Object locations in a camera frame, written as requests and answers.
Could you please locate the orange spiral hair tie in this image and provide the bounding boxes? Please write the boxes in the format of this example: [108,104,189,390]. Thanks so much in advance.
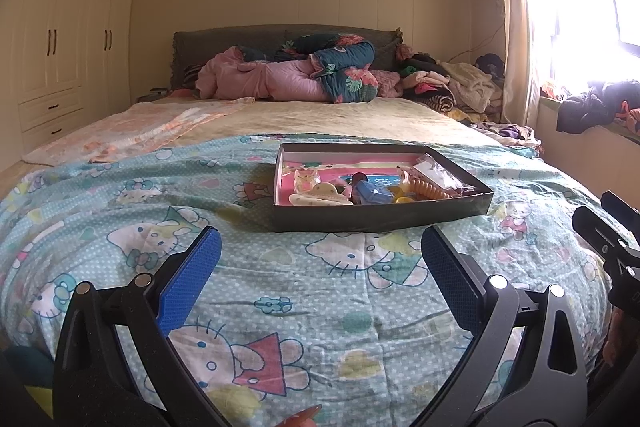
[400,170,454,203]

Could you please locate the earring card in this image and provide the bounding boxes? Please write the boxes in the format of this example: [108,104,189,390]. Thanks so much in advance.
[413,154,476,196]

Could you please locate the yellow bangle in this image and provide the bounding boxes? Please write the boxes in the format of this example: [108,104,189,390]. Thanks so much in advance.
[388,186,416,204]

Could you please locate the blue ring box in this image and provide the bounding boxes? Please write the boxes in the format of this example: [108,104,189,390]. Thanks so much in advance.
[352,181,394,205]

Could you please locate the pearl flower hair clip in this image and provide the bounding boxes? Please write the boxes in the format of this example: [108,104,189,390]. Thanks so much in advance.
[294,168,321,192]

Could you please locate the dark red hair clip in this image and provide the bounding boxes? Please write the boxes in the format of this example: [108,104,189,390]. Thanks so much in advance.
[349,172,368,187]

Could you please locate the person's right hand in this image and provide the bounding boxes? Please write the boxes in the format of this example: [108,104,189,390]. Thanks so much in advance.
[602,308,639,366]

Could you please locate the person's left hand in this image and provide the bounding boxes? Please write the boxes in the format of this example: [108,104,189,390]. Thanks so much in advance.
[277,404,322,427]

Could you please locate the dark clothes on sill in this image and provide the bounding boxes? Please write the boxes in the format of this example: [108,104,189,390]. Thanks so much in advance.
[556,80,639,134]

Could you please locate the cream curtain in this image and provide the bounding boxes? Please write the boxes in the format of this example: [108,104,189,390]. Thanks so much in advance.
[502,0,539,128]

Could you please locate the pile of clothes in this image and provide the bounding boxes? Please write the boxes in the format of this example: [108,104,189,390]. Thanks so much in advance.
[396,43,506,121]

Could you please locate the Hello Kitty bed sheet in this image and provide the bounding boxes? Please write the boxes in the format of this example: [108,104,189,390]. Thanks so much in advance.
[1,134,634,426]

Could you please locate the beige bed blanket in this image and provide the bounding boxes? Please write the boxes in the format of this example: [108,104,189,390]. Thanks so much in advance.
[23,98,497,167]

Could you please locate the dark cardboard box tray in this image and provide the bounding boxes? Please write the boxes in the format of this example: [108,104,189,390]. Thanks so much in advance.
[273,143,494,232]

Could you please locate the pink and floral quilt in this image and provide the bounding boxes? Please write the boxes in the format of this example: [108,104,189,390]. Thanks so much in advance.
[194,31,404,104]

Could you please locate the dark green headboard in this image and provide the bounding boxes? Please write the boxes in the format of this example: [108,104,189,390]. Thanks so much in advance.
[170,24,404,90]

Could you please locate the cream wardrobe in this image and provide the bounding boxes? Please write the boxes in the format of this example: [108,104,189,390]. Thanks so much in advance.
[1,0,132,168]

